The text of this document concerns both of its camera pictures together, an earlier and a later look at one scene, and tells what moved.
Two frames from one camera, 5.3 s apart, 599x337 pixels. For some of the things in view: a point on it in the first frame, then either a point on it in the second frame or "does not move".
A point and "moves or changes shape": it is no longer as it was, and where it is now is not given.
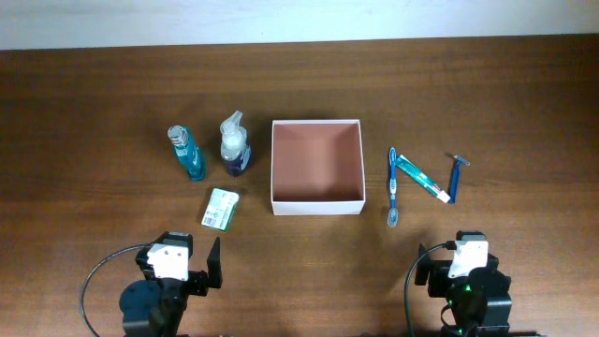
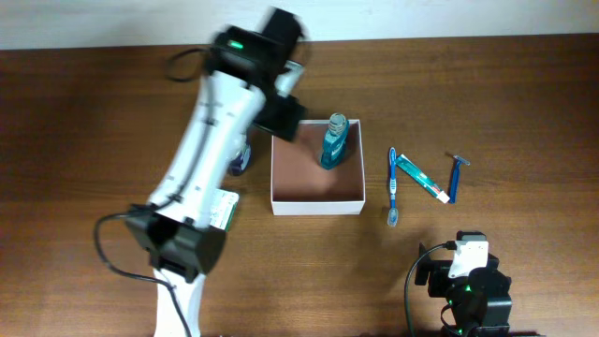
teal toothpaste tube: (422, 179) does not move
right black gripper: (435, 281) does not move
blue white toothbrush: (392, 215) does not move
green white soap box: (220, 210) does not move
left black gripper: (198, 281) -> (281, 118)
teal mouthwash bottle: (187, 152) moves or changes shape
